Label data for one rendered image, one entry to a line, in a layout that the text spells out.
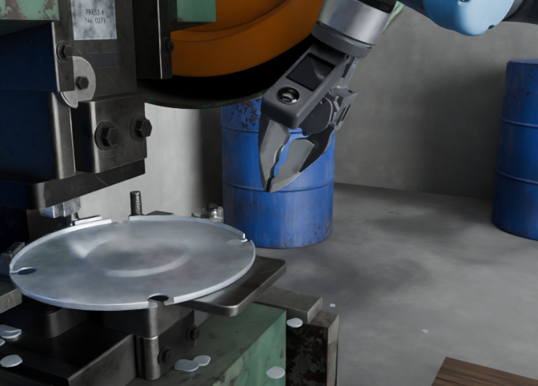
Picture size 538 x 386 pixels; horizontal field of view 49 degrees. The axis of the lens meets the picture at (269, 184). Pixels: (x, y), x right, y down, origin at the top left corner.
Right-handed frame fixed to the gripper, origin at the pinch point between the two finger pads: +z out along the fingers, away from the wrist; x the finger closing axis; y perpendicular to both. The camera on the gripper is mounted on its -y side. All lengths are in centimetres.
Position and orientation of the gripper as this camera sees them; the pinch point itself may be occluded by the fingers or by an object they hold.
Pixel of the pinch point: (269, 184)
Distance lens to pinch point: 74.6
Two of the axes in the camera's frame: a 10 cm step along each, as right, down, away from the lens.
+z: -3.9, 8.3, 4.0
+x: -8.3, -5.0, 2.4
